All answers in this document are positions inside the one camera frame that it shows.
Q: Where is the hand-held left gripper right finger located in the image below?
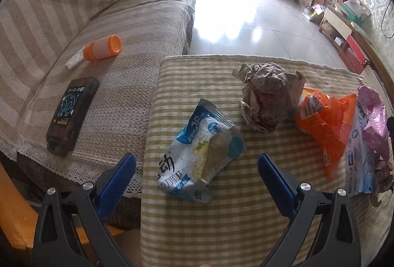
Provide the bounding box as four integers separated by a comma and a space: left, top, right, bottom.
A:
258, 153, 361, 267

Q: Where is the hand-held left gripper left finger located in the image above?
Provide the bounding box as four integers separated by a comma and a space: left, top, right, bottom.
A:
32, 153, 136, 267

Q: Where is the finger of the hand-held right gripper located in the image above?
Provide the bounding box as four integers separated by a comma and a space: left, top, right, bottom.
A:
386, 116, 394, 147

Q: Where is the white blue snack wrapper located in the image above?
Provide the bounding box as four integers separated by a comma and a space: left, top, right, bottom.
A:
157, 98, 245, 203

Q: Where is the pink plastic wrapper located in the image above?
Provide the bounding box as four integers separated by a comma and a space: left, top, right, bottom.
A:
357, 85, 391, 160

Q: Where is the clear blue print wrapper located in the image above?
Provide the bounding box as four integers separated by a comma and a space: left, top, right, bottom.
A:
345, 101, 380, 195

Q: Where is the green checked cloth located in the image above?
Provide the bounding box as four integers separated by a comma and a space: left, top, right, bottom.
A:
140, 54, 394, 267

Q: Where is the orange plastic bag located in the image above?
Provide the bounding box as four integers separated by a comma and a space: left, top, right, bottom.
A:
295, 87, 359, 178

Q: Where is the red box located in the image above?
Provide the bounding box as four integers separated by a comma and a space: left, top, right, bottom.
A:
346, 36, 370, 71

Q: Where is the black flat box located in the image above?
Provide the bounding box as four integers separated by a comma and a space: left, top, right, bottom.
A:
46, 76, 100, 157

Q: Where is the crumpled brown paper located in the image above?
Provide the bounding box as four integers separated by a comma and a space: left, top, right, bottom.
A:
232, 62, 307, 132

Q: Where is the wooden TV cabinet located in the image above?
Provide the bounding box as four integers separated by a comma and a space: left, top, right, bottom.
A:
318, 4, 394, 92

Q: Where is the striped beige sofa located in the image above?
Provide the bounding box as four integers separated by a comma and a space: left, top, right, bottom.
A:
0, 0, 198, 231

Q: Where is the green box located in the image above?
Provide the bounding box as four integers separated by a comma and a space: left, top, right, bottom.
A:
342, 4, 371, 24

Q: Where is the white tube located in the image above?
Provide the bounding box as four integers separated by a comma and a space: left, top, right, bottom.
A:
66, 48, 85, 69

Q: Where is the cardboard box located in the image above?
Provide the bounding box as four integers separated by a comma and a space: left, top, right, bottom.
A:
303, 4, 327, 23

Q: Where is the orange lid plastic container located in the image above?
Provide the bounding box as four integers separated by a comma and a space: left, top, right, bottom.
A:
83, 34, 122, 62

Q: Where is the black wall cable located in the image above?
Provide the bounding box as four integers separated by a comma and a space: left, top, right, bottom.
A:
381, 0, 394, 40

